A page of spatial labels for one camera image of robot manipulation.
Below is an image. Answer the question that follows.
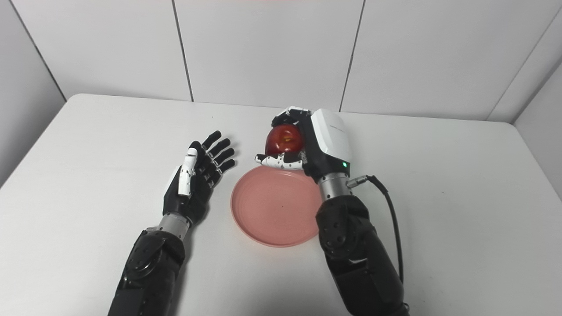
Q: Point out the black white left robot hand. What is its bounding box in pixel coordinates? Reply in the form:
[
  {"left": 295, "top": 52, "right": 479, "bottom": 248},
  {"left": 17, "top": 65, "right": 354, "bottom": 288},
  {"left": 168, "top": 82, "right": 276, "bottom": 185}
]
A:
[{"left": 162, "top": 130, "right": 236, "bottom": 226}]

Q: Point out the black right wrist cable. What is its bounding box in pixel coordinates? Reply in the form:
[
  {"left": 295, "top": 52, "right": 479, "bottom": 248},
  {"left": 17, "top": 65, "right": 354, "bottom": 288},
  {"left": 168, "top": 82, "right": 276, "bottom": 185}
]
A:
[{"left": 346, "top": 175, "right": 405, "bottom": 286}]

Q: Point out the red apple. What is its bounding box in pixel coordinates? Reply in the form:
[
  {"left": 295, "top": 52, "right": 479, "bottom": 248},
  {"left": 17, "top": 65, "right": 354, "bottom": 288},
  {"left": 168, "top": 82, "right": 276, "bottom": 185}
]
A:
[{"left": 265, "top": 124, "right": 304, "bottom": 156}]

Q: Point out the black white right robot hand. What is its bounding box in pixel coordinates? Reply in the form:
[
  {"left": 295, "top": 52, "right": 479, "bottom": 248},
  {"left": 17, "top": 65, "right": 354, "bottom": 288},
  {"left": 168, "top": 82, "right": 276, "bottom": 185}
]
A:
[{"left": 256, "top": 106, "right": 353, "bottom": 183}]

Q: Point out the pink round plate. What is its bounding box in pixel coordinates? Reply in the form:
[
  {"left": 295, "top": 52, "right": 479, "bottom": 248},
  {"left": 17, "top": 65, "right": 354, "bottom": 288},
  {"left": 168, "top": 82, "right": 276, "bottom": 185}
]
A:
[{"left": 231, "top": 169, "right": 325, "bottom": 248}]

